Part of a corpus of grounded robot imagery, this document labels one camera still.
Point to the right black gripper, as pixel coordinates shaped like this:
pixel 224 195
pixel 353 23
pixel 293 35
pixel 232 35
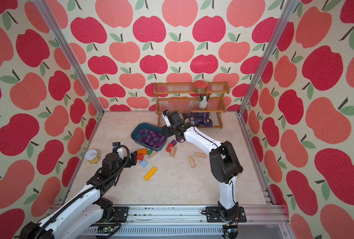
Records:
pixel 167 131

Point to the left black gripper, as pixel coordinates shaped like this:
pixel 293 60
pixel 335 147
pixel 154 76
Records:
pixel 129 164

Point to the teal plastic storage bin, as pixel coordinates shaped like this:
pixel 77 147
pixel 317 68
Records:
pixel 139 139

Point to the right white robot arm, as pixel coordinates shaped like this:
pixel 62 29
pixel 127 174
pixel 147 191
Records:
pixel 224 163

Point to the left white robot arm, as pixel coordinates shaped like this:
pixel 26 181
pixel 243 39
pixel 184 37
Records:
pixel 75 203

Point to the light blue block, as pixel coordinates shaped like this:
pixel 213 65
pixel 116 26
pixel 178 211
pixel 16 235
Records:
pixel 143 163

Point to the orange block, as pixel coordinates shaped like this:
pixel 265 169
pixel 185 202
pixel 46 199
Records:
pixel 142 151

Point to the red arch block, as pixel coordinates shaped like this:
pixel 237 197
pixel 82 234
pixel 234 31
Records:
pixel 168 149

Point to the yellow long block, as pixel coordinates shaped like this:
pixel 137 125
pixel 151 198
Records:
pixel 150 173

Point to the natural wood triangle block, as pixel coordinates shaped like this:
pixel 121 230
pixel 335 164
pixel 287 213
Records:
pixel 154 153

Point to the natural wood short block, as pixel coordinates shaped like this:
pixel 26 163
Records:
pixel 173 151

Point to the purple snack bag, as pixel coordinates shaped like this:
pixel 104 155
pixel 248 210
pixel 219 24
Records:
pixel 198 119

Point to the wooden three-tier shelf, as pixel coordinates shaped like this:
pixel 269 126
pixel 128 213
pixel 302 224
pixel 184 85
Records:
pixel 178 97

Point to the natural wood long block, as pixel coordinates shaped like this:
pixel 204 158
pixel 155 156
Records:
pixel 191 160

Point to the natural wood flat block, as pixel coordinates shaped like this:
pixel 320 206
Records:
pixel 200 155

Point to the yellow tin can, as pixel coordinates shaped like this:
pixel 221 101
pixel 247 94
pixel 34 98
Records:
pixel 92 156

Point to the red round tin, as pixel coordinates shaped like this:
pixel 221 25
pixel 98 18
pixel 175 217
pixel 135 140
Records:
pixel 200 87

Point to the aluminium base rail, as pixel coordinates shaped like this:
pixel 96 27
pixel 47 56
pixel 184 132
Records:
pixel 144 221

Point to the right aluminium frame post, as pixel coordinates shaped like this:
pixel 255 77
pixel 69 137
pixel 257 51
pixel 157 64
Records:
pixel 287 12

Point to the aluminium frame post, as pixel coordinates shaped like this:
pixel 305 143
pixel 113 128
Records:
pixel 287 12
pixel 55 29

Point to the left aluminium frame post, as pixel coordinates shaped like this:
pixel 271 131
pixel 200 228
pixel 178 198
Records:
pixel 55 29

